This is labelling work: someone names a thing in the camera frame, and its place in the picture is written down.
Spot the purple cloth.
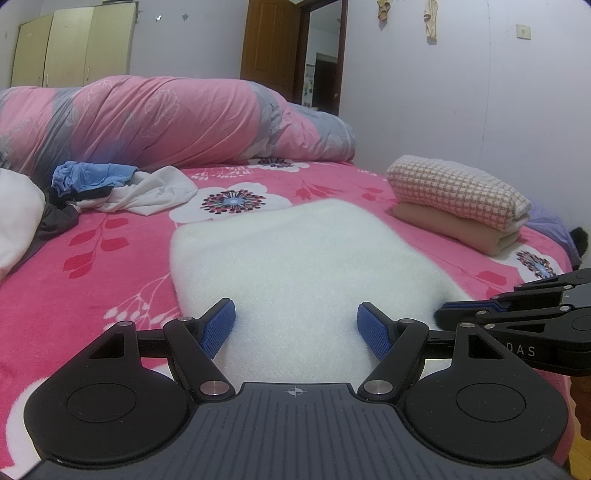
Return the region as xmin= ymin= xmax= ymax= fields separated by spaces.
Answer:
xmin=524 ymin=203 xmax=583 ymax=269

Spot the pink floral blanket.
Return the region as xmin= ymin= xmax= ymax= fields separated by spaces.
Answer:
xmin=0 ymin=159 xmax=583 ymax=480

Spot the white t-shirt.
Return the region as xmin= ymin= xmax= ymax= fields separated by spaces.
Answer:
xmin=0 ymin=168 xmax=47 ymax=281

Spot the pale yellow wardrobe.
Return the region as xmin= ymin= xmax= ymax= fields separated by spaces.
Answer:
xmin=10 ymin=0 xmax=139 ymax=89

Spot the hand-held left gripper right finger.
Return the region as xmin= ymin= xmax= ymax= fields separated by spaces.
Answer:
xmin=357 ymin=302 xmax=506 ymax=401

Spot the hanging beige wall cloth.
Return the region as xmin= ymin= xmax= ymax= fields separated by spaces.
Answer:
xmin=424 ymin=0 xmax=440 ymax=40

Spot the black fluffy item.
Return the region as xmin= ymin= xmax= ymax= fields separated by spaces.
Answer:
xmin=570 ymin=226 xmax=590 ymax=260

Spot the brown wooden door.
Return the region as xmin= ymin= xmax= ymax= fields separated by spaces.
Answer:
xmin=240 ymin=0 xmax=350 ymax=116

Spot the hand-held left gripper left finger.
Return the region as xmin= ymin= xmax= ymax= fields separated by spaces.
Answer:
xmin=85 ymin=298 xmax=236 ymax=401

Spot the pink checked folded cloth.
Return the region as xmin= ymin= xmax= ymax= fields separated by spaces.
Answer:
xmin=385 ymin=154 xmax=532 ymax=232

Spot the beige folded cloth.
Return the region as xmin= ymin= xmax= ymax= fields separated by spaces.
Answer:
xmin=392 ymin=203 xmax=523 ymax=256

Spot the dark grey garment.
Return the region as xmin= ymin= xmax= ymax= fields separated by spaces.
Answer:
xmin=18 ymin=193 xmax=80 ymax=274

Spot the white garment with black trim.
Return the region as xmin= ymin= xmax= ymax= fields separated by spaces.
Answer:
xmin=65 ymin=165 xmax=199 ymax=217

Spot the blue garment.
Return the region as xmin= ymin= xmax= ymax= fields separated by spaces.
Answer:
xmin=51 ymin=161 xmax=139 ymax=195

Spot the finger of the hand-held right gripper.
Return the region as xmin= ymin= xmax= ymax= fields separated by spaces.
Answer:
xmin=435 ymin=302 xmax=591 ymax=329
xmin=489 ymin=269 xmax=591 ymax=309

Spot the pink and grey quilt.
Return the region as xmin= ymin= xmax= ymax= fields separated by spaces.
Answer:
xmin=0 ymin=76 xmax=358 ymax=175

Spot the cream white fuzzy sweater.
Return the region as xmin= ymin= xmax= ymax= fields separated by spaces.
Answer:
xmin=169 ymin=198 xmax=472 ymax=384

